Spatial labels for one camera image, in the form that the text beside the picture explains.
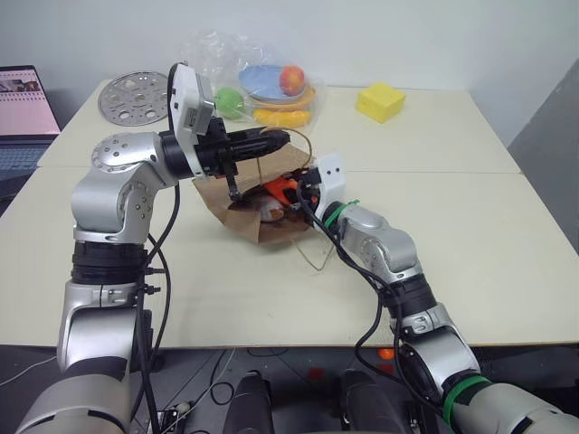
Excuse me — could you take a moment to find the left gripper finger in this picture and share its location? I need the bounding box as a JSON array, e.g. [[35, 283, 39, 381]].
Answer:
[[229, 142, 287, 161], [228, 127, 291, 146]]

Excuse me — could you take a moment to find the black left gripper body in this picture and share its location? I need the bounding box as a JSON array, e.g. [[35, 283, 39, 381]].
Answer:
[[196, 117, 240, 179]]

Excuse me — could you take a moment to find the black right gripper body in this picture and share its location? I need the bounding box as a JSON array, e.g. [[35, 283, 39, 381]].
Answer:
[[295, 167, 325, 213]]

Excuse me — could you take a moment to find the brown paper bag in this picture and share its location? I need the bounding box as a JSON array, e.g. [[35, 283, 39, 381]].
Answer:
[[192, 127, 338, 273]]

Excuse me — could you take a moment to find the white and orange plush toy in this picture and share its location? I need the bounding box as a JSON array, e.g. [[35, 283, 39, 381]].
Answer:
[[259, 198, 286, 223]]

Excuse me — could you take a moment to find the clear plastic bag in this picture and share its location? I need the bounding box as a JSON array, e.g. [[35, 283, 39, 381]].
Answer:
[[179, 27, 330, 131]]

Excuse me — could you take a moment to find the yellow toy banana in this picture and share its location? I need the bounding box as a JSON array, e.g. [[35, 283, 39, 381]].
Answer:
[[252, 108, 313, 128]]

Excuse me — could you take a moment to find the green toy apple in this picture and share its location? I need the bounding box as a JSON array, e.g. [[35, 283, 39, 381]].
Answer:
[[214, 86, 248, 120]]

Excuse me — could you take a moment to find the blue plate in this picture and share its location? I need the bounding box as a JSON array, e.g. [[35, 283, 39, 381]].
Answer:
[[238, 64, 313, 102]]

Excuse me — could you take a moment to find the orange plate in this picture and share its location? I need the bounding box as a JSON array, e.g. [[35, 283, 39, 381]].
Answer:
[[246, 85, 318, 113]]

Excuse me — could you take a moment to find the red and yellow toy peach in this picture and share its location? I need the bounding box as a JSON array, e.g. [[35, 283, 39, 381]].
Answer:
[[279, 65, 307, 97]]

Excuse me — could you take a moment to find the round perforated metal plate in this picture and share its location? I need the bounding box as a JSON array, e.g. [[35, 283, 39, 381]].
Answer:
[[97, 71, 176, 129]]

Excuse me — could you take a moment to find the yellow cheese block toy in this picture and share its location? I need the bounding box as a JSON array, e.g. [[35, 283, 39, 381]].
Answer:
[[355, 80, 407, 125]]

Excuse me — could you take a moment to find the open laptop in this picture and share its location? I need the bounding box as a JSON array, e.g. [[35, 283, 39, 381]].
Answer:
[[0, 64, 62, 193]]

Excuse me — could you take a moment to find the dark rounded shape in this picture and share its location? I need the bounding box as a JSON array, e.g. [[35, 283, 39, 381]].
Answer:
[[224, 370, 275, 434]]

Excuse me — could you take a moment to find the grey partition panel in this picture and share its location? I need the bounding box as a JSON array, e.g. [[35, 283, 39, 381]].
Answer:
[[506, 58, 579, 257]]

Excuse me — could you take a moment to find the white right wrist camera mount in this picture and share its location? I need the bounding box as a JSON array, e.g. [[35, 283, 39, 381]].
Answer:
[[313, 153, 349, 214]]

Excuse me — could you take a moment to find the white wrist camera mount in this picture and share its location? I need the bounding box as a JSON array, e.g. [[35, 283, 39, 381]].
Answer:
[[167, 61, 223, 178], [313, 153, 349, 214]]

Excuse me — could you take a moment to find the green strap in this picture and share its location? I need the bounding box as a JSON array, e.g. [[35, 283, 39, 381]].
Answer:
[[441, 376, 493, 422], [322, 197, 360, 230]]

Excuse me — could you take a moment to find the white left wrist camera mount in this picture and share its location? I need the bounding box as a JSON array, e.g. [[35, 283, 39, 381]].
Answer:
[[167, 61, 223, 178]]

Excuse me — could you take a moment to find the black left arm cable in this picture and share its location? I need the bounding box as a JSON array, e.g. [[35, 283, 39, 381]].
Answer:
[[133, 184, 183, 434]]

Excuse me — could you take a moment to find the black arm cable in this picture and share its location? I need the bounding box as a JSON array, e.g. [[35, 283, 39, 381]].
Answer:
[[296, 189, 451, 420], [133, 184, 183, 434]]

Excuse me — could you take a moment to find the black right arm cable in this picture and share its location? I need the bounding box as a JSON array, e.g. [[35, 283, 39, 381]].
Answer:
[[296, 189, 451, 420]]

